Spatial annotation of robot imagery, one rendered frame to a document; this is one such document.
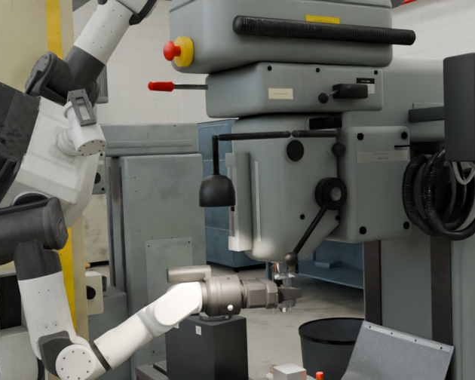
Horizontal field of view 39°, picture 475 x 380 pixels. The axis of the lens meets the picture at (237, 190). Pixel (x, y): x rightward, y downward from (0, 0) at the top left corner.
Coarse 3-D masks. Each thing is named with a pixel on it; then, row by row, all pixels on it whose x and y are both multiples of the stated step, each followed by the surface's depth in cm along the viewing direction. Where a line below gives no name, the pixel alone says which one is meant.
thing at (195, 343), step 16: (192, 320) 182; (208, 320) 180; (224, 320) 180; (240, 320) 182; (176, 336) 188; (192, 336) 182; (208, 336) 177; (224, 336) 178; (240, 336) 182; (176, 352) 188; (192, 352) 183; (208, 352) 178; (224, 352) 178; (240, 352) 182; (176, 368) 189; (192, 368) 183; (208, 368) 178; (224, 368) 178; (240, 368) 182
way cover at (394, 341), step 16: (368, 336) 182; (384, 336) 177; (400, 336) 173; (416, 336) 169; (352, 352) 184; (368, 352) 180; (384, 352) 175; (400, 352) 171; (416, 352) 167; (432, 352) 163; (448, 352) 159; (352, 368) 182; (368, 368) 177; (384, 368) 173; (400, 368) 169; (416, 368) 165; (432, 368) 161
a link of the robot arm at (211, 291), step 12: (168, 276) 146; (180, 276) 146; (192, 276) 147; (204, 276) 148; (216, 276) 149; (204, 288) 146; (216, 288) 145; (204, 300) 145; (216, 300) 145; (204, 312) 149; (216, 312) 146
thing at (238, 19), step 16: (240, 16) 126; (240, 32) 128; (256, 32) 128; (272, 32) 130; (288, 32) 132; (304, 32) 133; (320, 32) 136; (336, 32) 138; (352, 32) 140; (368, 32) 142; (384, 32) 144; (400, 32) 146
